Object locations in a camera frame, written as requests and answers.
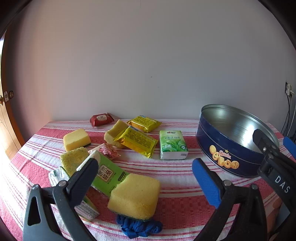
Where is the speckled green-yellow scouring sponge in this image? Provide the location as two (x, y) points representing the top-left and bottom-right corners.
(60, 147), (90, 178)

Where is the wedge-shaped yellow sponge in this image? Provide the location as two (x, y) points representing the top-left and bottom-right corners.
(104, 119), (129, 149)

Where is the green tea box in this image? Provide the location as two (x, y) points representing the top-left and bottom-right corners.
(89, 149), (130, 197)

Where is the wooden door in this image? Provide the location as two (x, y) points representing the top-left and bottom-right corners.
(0, 30), (25, 160)

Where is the pink floral snack packet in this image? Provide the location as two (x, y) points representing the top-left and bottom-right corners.
(89, 143), (121, 160)

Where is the blue knitted cloth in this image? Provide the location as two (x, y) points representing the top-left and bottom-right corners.
(116, 214), (163, 239)

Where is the large yellow sponge green base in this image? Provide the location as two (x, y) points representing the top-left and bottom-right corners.
(107, 173), (161, 220)

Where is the green leaf print tissue pack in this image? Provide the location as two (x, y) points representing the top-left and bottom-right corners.
(159, 130), (189, 160)

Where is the red striped tablecloth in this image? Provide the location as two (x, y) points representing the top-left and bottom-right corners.
(0, 119), (296, 241)

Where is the small yellow sponge green base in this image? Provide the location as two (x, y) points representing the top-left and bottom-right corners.
(63, 129), (91, 152)

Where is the pale green tissue pack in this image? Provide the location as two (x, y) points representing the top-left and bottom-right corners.
(48, 166), (100, 221)

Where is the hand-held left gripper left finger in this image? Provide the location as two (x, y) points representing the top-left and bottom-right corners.
(23, 158), (99, 241)

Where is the white cable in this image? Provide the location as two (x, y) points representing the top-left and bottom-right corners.
(287, 91), (296, 137)

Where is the red snack packet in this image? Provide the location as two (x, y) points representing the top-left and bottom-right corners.
(90, 113), (115, 128)

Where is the black cable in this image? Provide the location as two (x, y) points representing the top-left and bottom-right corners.
(280, 94), (291, 137)

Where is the yellow snack packet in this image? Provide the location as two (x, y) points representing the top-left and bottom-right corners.
(127, 115), (162, 133)
(113, 126), (159, 159)

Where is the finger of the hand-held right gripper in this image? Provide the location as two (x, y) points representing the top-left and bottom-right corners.
(253, 128), (280, 154)
(283, 136), (296, 160)

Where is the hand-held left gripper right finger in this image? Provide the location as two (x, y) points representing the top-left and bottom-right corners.
(192, 158), (269, 241)

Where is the blue round cookie tin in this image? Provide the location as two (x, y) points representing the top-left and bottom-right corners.
(195, 104), (281, 178)

